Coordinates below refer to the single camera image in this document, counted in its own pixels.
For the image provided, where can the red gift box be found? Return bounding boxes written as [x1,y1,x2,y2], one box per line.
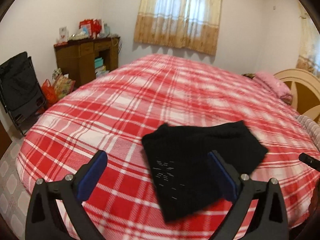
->
[79,18,104,39]

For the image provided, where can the black pants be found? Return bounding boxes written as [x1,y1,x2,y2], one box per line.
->
[142,120,269,222]

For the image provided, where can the white greeting card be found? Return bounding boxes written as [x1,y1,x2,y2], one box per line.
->
[59,27,69,43]

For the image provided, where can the pink pillow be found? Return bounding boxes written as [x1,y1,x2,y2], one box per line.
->
[254,71,293,101]

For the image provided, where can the brown wooden desk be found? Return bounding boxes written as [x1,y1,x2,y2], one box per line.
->
[53,37,121,88]

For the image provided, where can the patterned gift bag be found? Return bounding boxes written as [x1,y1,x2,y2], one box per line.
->
[52,68,76,98]

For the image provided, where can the black folding chair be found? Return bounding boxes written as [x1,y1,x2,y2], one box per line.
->
[0,52,47,136]

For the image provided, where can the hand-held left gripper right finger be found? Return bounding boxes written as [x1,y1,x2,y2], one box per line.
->
[207,150,290,240]

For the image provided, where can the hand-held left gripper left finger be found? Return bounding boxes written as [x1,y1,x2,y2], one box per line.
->
[25,150,108,240]

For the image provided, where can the grey knitted blanket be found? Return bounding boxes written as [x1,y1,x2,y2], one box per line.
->
[296,114,320,151]

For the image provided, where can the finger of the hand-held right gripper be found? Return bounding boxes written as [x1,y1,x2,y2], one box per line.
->
[298,152,320,172]

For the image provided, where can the cream bed headboard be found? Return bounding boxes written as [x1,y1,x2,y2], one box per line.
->
[273,68,320,124]

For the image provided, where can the beige window curtain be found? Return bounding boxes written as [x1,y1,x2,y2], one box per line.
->
[298,4,320,76]
[133,0,223,56]

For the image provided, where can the red plastic bag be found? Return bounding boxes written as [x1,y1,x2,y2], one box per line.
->
[41,79,58,104]

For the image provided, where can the red plaid blanket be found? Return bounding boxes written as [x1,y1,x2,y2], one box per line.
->
[16,53,320,240]

